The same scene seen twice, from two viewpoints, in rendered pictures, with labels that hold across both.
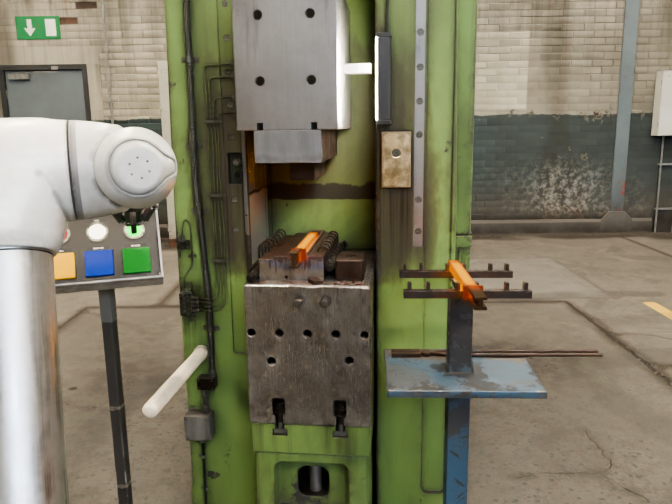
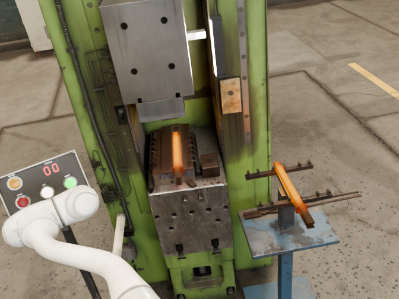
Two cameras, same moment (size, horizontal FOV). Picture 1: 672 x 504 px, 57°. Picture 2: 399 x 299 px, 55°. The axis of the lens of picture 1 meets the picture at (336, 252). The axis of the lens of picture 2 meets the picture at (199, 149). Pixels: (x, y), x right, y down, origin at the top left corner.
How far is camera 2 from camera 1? 0.82 m
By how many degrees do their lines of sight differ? 24
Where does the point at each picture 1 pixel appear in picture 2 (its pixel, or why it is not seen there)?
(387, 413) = (236, 225)
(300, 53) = (161, 49)
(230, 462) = (149, 262)
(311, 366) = (196, 226)
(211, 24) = (82, 22)
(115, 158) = not seen: outside the picture
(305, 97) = (168, 78)
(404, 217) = (238, 127)
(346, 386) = (217, 232)
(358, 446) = (227, 255)
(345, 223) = (191, 113)
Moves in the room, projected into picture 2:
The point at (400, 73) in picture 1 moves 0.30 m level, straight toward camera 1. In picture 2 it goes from (228, 40) to (241, 67)
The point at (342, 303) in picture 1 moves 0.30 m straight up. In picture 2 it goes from (211, 194) to (203, 142)
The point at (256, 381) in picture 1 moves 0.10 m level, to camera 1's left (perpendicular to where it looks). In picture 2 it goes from (164, 238) to (145, 243)
